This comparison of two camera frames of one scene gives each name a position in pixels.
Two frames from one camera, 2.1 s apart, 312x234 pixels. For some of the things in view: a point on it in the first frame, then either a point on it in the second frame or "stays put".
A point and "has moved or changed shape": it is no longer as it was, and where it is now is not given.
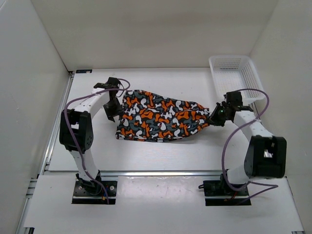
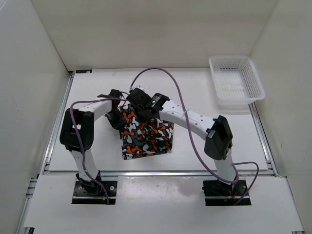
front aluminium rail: [142, 173] stays put
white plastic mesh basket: [232, 73] stays put
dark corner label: [84, 71] stays put
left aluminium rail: [70, 76] stays put
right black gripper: [213, 120] -> [144, 119]
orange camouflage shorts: [147, 116] has moved or changed shape
